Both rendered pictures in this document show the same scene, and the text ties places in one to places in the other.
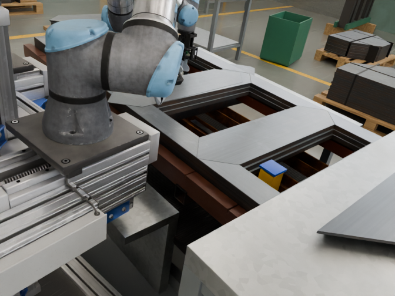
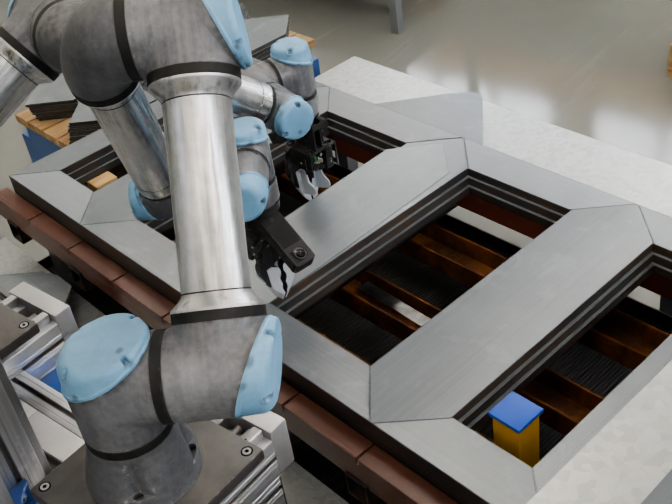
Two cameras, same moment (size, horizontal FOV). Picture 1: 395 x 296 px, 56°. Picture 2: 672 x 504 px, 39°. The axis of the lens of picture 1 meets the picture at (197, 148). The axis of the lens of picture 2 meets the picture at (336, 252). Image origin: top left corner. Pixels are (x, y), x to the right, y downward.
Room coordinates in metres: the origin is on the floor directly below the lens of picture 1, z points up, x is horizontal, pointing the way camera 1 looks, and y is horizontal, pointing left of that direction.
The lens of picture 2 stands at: (-0.11, -0.15, 1.99)
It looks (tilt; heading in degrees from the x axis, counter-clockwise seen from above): 37 degrees down; 9
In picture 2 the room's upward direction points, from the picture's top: 9 degrees counter-clockwise
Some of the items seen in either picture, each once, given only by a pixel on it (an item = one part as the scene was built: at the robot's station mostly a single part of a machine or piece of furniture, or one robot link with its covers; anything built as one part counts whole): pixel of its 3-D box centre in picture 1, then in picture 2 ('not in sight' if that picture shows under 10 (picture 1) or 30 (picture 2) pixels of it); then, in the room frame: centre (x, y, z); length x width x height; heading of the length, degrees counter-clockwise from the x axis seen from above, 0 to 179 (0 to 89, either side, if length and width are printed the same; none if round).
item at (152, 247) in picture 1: (78, 164); not in sight; (1.33, 0.51, 0.47); 1.30 x 0.04 x 0.35; 47
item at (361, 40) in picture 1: (360, 50); not in sight; (5.69, -2.14, 0.18); 1.20 x 0.80 x 0.37; 142
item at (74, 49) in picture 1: (80, 55); (118, 378); (0.71, 0.26, 1.20); 0.13 x 0.12 x 0.14; 95
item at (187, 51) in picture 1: (185, 44); (308, 141); (1.56, 0.12, 1.02); 0.09 x 0.08 x 0.12; 47
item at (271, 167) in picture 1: (272, 170); (515, 415); (0.92, -0.23, 0.88); 0.06 x 0.06 x 0.02; 47
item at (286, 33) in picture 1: (284, 37); not in sight; (5.21, -0.91, 0.29); 0.61 x 0.46 x 0.57; 155
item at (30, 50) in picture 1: (111, 118); (201, 343); (1.22, 0.34, 0.80); 1.62 x 0.04 x 0.06; 47
